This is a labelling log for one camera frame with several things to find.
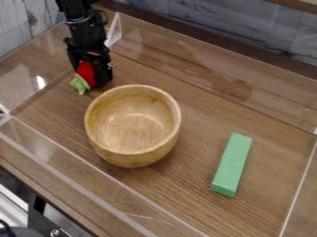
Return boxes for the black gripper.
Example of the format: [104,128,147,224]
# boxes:
[64,36,112,87]

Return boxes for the red plush fruit green leaves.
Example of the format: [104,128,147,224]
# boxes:
[69,60,97,95]

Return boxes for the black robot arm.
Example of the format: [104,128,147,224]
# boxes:
[54,0,112,87]

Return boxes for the wooden bowl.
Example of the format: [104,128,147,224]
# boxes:
[84,84,181,168]

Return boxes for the green rectangular block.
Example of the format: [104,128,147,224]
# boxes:
[209,133,252,197]

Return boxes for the clear acrylic enclosure wall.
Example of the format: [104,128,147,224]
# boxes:
[0,109,207,237]

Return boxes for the black cable lower left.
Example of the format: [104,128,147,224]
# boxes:
[0,219,17,237]

